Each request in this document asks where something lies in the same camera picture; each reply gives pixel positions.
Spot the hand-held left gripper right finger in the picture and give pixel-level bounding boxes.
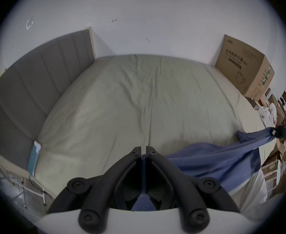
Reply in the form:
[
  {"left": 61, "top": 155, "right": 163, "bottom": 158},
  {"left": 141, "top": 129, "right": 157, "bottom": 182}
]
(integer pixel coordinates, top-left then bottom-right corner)
[{"left": 146, "top": 146, "right": 241, "bottom": 233}]

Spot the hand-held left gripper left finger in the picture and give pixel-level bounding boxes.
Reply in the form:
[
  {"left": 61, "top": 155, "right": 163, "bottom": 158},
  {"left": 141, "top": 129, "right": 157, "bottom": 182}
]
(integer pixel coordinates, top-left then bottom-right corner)
[{"left": 47, "top": 146, "right": 146, "bottom": 234}]

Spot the dark blue shirt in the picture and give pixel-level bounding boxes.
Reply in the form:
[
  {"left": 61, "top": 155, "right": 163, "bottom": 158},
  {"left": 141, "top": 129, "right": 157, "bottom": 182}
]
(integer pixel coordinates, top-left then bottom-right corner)
[{"left": 132, "top": 127, "right": 279, "bottom": 211}]

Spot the pile of cartons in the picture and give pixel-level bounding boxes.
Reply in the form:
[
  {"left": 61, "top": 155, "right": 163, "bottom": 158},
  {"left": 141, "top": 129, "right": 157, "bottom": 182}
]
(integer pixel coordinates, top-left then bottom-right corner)
[{"left": 249, "top": 88, "right": 286, "bottom": 200}]

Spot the large brown carton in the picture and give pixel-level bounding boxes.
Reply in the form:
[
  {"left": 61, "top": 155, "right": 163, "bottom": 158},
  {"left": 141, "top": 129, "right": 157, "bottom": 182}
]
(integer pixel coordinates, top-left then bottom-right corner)
[{"left": 215, "top": 34, "right": 275, "bottom": 102}]

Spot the bed with beige sheet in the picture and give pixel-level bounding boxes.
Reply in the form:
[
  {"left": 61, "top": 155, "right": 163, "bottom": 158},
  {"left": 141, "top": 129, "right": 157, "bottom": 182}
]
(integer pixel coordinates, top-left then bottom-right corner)
[{"left": 27, "top": 54, "right": 268, "bottom": 222}]

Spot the pale blue packet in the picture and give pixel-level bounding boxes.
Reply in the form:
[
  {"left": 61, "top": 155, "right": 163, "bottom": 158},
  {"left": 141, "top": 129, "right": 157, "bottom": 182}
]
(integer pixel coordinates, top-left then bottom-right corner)
[{"left": 27, "top": 140, "right": 42, "bottom": 176}]

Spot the white metal rack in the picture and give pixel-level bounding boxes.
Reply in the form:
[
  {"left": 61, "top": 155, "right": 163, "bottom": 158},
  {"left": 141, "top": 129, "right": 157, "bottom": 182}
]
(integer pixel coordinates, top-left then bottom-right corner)
[{"left": 0, "top": 155, "right": 48, "bottom": 208}]

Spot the grey padded headboard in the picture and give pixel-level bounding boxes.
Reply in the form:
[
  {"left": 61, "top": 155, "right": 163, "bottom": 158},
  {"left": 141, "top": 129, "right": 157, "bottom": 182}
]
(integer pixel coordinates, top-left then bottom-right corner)
[{"left": 0, "top": 27, "right": 96, "bottom": 178}]

